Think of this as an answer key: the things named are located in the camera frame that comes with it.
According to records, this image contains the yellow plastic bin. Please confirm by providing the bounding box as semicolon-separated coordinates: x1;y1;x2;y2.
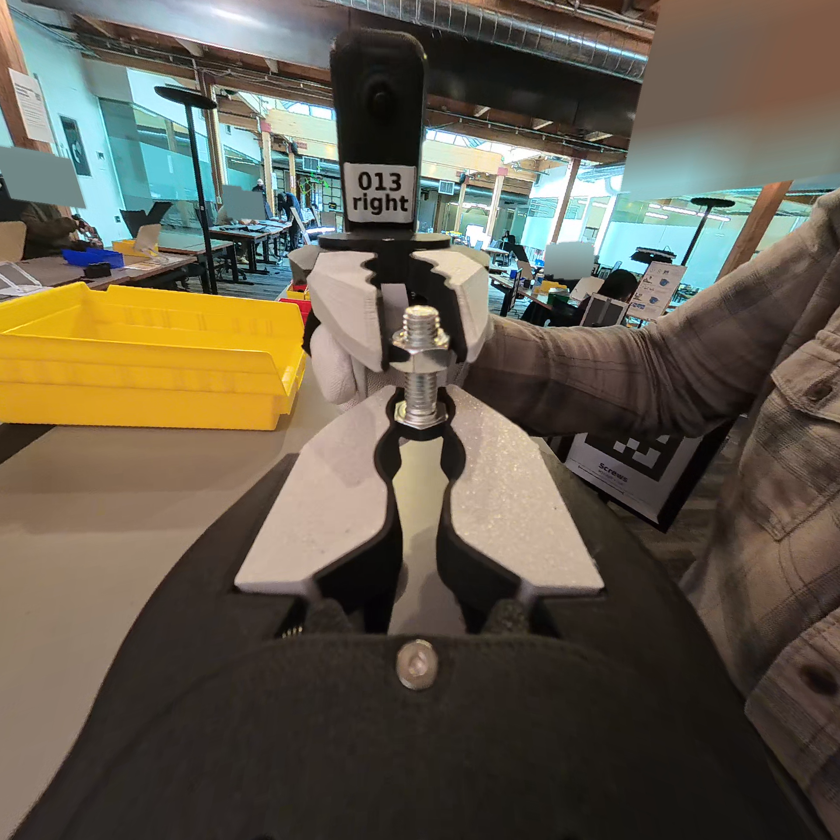
0;282;306;432

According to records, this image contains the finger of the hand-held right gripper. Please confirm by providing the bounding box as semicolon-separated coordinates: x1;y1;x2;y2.
410;248;494;363
307;251;389;373

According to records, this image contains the person's right hand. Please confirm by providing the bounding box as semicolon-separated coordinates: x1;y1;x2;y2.
305;322;475;414

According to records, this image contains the black vertical pole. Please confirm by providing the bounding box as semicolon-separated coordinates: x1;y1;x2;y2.
154;85;219;296

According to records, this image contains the person's plaid shirt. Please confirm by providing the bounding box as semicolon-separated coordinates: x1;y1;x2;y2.
679;190;840;821

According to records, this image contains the black floor lamp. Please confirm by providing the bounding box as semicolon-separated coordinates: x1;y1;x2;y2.
682;197;737;268

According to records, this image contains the framed marker sign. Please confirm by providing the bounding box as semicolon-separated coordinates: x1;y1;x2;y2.
564;420;734;532

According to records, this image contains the white wall notice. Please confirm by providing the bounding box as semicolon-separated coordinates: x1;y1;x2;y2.
9;68;54;143

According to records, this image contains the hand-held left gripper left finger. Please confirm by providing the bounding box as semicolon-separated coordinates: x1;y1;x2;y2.
233;385;404;634

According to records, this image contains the grey background desk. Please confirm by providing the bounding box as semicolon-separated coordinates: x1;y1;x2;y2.
0;252;199;291

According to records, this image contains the silver hex bolt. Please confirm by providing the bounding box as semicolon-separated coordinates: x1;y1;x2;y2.
394;305;451;429

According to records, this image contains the person's right forearm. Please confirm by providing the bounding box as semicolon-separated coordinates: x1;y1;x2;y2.
465;217;782;438

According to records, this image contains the instruction poster board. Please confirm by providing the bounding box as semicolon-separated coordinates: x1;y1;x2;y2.
639;261;688;323

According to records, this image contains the silver hex nut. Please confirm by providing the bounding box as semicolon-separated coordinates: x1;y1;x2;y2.
392;331;452;376

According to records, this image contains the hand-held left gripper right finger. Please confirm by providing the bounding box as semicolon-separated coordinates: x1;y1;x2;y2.
437;386;606;635

